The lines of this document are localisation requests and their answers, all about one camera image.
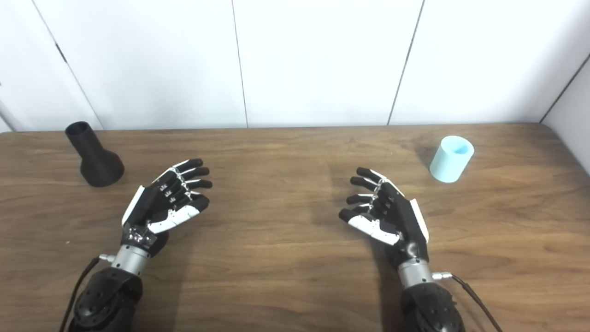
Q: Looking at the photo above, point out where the black nozzle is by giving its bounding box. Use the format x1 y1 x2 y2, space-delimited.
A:
65 121 125 188

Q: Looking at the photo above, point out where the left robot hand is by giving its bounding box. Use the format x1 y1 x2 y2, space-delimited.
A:
121 159 213 257

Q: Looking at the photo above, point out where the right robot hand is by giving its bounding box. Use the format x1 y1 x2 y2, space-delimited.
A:
339 167 430 268

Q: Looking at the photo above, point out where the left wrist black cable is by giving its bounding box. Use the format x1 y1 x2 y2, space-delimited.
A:
59 254 116 332

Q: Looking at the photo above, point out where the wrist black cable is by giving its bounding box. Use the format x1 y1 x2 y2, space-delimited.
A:
432 272 504 332
59 254 116 332

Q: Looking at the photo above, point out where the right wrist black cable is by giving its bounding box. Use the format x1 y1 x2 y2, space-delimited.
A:
432 272 504 332

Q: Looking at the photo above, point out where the light blue cylinder cup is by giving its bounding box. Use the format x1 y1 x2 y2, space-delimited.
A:
430 136 475 184

